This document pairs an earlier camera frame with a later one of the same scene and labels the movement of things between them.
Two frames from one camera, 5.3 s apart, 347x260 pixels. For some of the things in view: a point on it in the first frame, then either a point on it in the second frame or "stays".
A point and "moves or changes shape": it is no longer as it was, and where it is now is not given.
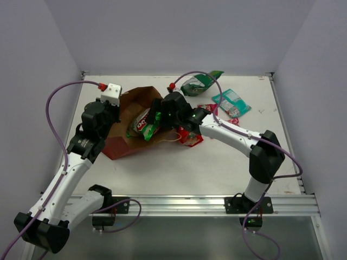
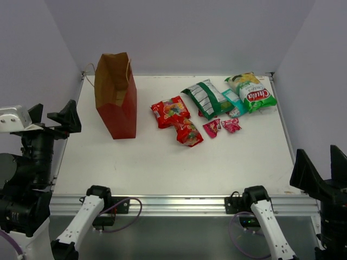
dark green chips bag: (196, 84) -> (205, 95)
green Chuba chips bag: (140, 124) -> (252, 92)
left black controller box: (103, 220) stays
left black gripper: (113, 111) -> (41, 131)
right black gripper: (158, 105) -> (308, 177)
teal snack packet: (232, 103) stays
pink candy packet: (211, 108) moves or changes shape
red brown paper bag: (118, 144) -> (116, 95)
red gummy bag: (189, 138) stays
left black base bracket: (123, 208) stays
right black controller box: (251, 221) stays
